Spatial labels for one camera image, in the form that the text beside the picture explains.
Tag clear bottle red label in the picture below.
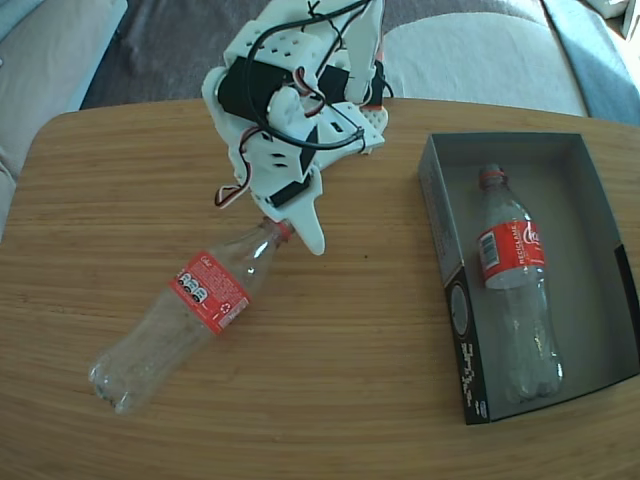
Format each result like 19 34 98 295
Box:
88 219 296 416
474 162 564 405

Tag grey cardboard box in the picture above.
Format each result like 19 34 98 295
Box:
417 131 640 427

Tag dark grey rug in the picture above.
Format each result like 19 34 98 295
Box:
79 0 549 112

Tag light grey sofa cushion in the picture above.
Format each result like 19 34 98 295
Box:
383 9 591 119

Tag beige sofa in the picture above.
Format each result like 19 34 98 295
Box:
0 0 129 236

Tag light blue cushion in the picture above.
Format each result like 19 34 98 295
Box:
0 0 45 42

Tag blue grey cushion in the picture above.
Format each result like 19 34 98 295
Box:
542 0 640 126

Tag black cable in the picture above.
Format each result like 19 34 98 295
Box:
246 0 374 150

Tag white camera plate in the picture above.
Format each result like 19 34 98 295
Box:
319 102 384 171

